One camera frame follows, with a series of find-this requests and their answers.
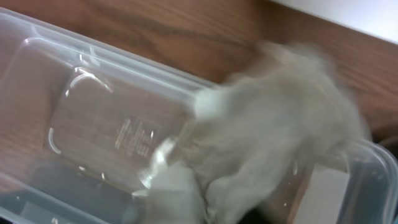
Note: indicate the clear plastic waste bin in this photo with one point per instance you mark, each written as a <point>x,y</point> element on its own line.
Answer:
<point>80,121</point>

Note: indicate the white tissue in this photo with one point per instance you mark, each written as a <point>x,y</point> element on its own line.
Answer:
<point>245,135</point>

